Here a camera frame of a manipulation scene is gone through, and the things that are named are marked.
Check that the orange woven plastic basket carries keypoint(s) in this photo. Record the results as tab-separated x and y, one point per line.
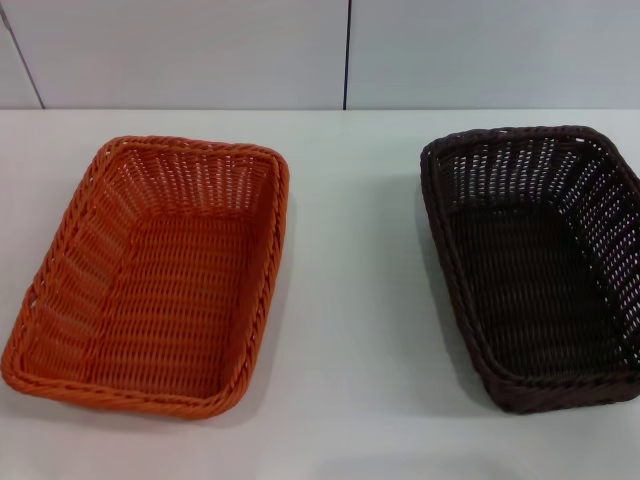
175	300

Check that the dark brown woven plastic basket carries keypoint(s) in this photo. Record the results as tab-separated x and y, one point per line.
525	300

